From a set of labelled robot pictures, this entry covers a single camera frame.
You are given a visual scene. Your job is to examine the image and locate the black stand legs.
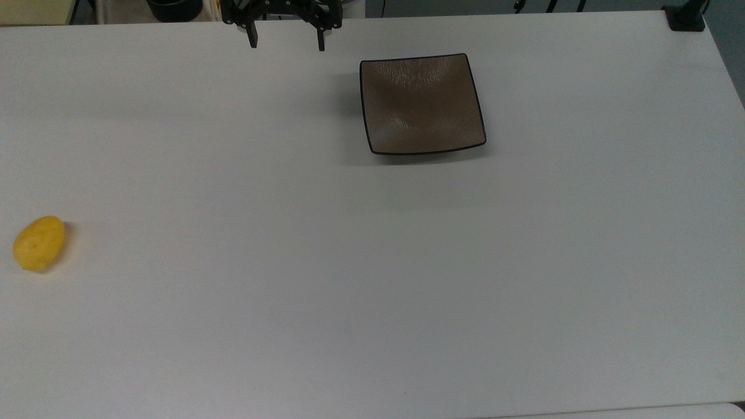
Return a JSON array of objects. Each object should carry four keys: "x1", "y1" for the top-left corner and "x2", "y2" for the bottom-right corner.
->
[{"x1": 513, "y1": 0, "x2": 587, "y2": 13}]

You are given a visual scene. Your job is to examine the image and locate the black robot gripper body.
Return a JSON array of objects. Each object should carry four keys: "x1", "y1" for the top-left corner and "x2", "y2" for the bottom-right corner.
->
[{"x1": 221, "y1": 0, "x2": 343, "y2": 30}]

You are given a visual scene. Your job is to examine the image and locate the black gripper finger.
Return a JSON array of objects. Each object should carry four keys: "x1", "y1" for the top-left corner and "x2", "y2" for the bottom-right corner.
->
[
  {"x1": 223, "y1": 12, "x2": 258, "y2": 49},
  {"x1": 315, "y1": 12, "x2": 343, "y2": 52}
]

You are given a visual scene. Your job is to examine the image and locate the yellow lemon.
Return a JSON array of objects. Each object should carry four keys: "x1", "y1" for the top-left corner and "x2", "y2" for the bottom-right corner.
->
[{"x1": 12, "y1": 216, "x2": 66, "y2": 273}]

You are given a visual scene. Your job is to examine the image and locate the brown square ceramic plate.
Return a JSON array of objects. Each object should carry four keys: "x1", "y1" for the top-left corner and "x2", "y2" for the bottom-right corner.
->
[{"x1": 359, "y1": 53, "x2": 487, "y2": 156}]

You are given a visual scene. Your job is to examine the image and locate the beige wooden cabinet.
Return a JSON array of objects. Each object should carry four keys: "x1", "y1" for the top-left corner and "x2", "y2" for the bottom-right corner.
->
[{"x1": 0, "y1": 0, "x2": 80, "y2": 26}]

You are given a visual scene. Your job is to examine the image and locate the black round bucket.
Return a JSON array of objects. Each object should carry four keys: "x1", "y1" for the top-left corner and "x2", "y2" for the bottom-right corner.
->
[{"x1": 146, "y1": 0, "x2": 204, "y2": 23}]

